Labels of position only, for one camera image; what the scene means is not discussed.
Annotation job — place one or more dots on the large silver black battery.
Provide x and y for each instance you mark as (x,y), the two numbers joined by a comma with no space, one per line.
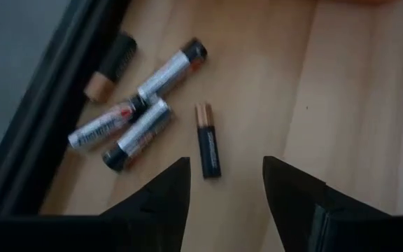
(100,127)
(136,136)

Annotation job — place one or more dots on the large black copper battery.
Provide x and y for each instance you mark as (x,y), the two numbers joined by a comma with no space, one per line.
(112,64)

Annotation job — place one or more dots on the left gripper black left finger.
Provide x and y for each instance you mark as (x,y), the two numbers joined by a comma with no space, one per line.
(135,231)

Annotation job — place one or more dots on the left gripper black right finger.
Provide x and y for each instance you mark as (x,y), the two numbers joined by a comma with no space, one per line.
(310,217)

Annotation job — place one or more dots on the large silver Energizer battery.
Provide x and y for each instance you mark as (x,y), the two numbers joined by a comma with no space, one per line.
(171,70)

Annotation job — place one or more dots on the small black copper battery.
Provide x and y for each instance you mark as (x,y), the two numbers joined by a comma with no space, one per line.
(208,147)

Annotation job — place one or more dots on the black aluminium rig frame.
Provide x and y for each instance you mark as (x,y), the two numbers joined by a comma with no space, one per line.
(30,140)

